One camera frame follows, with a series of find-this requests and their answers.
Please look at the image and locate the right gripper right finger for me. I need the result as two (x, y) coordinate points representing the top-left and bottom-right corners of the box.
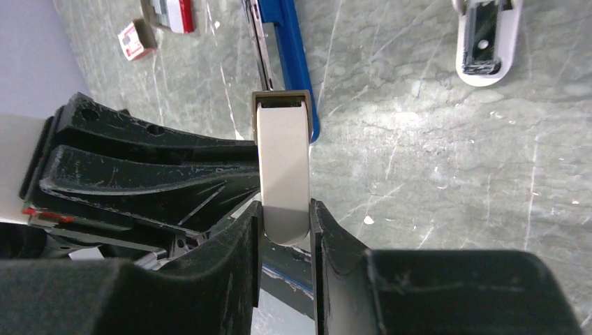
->
(310, 200), (582, 334)

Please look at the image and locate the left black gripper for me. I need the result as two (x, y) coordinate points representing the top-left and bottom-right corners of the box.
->
(20, 93), (260, 258)

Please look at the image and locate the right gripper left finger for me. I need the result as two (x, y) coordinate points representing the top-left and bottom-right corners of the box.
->
(1, 201), (262, 334)

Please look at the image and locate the staple box tray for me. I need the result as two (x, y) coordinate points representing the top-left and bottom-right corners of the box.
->
(140, 0), (195, 34)

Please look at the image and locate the red white staple box sleeve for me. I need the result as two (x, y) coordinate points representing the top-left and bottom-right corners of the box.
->
(117, 19), (157, 61)

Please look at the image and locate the beige small stapler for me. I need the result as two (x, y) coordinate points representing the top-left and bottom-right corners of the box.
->
(252, 90), (312, 246)

